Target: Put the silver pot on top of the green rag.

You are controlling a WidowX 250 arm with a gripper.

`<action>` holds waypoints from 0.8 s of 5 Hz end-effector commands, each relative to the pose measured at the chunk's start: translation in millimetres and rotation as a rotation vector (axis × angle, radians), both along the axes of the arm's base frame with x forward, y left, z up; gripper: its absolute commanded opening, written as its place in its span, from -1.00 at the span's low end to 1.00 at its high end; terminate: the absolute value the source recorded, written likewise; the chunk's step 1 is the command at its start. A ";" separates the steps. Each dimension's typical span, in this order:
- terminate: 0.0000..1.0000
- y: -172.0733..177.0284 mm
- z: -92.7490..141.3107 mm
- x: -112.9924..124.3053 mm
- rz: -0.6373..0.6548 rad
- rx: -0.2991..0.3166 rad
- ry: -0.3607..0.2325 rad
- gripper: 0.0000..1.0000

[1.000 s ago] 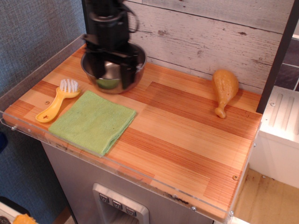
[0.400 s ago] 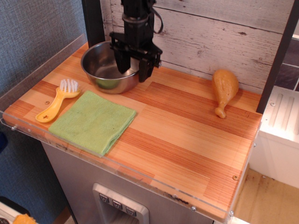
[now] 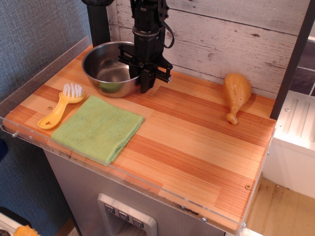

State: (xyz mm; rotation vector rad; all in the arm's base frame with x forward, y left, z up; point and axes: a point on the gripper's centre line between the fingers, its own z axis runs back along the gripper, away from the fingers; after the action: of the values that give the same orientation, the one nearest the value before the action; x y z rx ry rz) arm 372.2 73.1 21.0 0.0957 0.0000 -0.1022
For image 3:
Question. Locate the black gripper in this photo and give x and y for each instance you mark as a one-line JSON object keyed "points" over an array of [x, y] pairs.
{"points": [[145, 58]]}

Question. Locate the stainless steel pot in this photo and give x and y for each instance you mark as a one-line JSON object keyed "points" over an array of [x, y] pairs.
{"points": [[106, 73]]}

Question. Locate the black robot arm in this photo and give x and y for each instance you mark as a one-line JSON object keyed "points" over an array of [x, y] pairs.
{"points": [[149, 16]]}

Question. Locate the green folded cloth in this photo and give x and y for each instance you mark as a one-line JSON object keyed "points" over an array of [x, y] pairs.
{"points": [[98, 130]]}

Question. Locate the clear acrylic table guard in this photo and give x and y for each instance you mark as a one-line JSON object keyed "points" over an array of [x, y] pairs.
{"points": [[185, 154]]}

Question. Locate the yellow dish brush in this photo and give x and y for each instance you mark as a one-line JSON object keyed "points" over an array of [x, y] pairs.
{"points": [[71, 94]]}

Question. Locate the plastic chicken drumstick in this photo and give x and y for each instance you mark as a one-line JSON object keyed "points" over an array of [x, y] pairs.
{"points": [[237, 90]]}

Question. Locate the grey toy fridge cabinet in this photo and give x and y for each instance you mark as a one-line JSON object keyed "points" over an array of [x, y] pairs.
{"points": [[81, 188]]}

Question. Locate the silver dispenser panel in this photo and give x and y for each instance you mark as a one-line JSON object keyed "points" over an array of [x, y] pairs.
{"points": [[125, 216]]}

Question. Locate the white toy sink unit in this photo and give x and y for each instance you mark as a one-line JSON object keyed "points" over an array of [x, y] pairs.
{"points": [[290, 161]]}

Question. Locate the orange object bottom left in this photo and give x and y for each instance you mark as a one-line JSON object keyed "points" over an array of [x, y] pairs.
{"points": [[25, 231]]}

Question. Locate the dark grey vertical post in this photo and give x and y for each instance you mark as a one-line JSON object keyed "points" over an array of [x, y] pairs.
{"points": [[98, 20]]}

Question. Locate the dark right frame post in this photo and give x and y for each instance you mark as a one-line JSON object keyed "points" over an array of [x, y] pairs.
{"points": [[294, 60]]}

